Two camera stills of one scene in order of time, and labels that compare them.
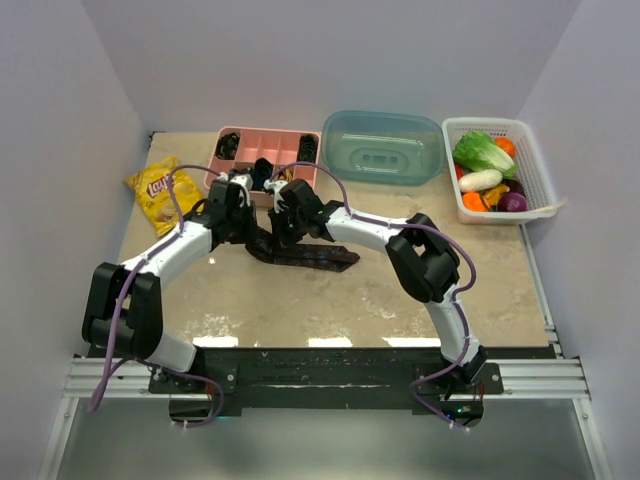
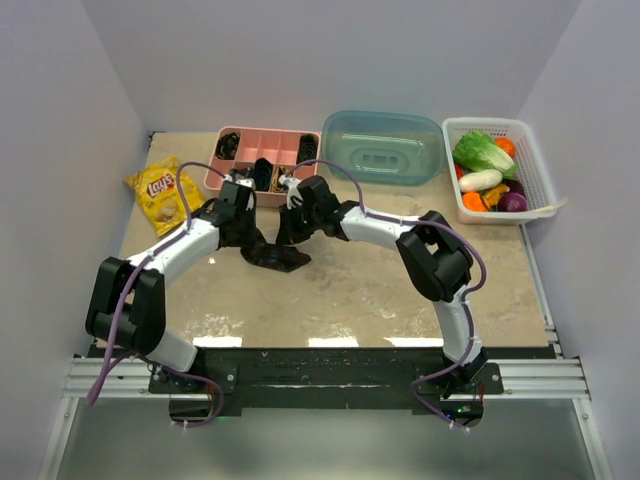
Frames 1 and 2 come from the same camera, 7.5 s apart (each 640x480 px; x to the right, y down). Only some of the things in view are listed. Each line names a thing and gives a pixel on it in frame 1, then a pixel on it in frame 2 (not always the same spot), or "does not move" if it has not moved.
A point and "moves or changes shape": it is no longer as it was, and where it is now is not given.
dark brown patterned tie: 324,257 moves or changes shape
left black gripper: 250,213 does not move
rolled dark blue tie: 262,171 does not move
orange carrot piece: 473,202 does not move
